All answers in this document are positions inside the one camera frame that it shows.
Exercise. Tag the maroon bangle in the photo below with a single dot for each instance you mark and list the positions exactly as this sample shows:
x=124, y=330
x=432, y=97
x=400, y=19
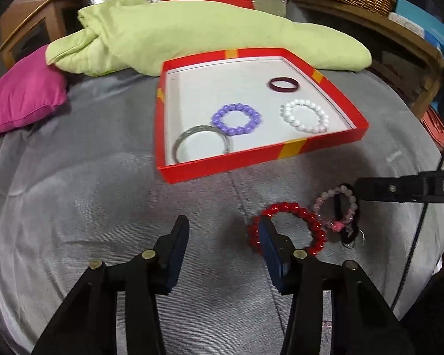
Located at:
x=281, y=89

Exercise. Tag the red cardboard box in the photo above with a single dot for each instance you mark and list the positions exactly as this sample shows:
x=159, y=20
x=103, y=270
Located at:
x=251, y=81

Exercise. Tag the wooden shelf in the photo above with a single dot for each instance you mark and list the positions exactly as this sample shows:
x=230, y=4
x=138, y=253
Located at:
x=392, y=26

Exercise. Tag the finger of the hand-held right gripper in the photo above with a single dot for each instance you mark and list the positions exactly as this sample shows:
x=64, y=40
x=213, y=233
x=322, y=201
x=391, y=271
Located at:
x=384, y=188

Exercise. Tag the silver bangle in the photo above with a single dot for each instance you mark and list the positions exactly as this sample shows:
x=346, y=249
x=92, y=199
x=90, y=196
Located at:
x=178, y=143

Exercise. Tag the red plastic bag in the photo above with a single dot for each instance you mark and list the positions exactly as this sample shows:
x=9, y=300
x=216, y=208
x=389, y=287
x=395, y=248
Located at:
x=434, y=129

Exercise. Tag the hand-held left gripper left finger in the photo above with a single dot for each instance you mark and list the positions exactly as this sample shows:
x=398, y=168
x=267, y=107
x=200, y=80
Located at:
x=177, y=259

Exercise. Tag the wooden cabinet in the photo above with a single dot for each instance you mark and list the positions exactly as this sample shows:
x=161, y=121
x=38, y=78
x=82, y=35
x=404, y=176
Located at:
x=33, y=18

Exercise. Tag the blue box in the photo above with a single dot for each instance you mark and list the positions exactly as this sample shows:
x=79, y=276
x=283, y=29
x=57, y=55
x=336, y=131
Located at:
x=414, y=13

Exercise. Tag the light green blanket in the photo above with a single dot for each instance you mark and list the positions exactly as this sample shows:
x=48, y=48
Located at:
x=188, y=33

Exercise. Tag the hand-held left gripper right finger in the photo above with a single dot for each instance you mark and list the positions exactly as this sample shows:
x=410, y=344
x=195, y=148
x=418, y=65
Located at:
x=272, y=255

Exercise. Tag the magenta pillow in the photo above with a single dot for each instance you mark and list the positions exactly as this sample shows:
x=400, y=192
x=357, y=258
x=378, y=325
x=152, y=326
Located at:
x=22, y=92

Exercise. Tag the white patterned box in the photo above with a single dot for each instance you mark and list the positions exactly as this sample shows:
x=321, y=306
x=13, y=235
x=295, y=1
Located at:
x=407, y=26

